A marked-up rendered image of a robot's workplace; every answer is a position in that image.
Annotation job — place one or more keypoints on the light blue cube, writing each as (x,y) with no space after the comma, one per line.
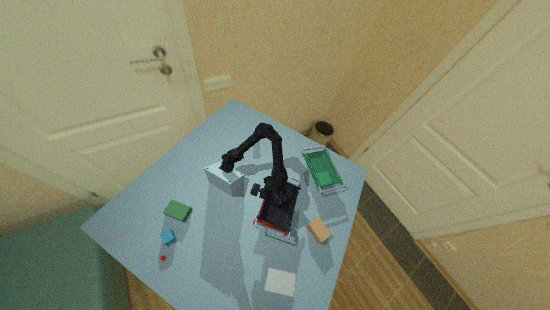
(167,237)

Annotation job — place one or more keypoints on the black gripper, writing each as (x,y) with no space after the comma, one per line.
(256,188)

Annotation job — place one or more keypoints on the green block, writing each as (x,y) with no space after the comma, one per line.
(177,210)

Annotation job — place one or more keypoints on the tan rectangular block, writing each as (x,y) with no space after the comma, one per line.
(318,230)

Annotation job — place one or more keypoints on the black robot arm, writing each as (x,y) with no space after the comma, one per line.
(278,174)

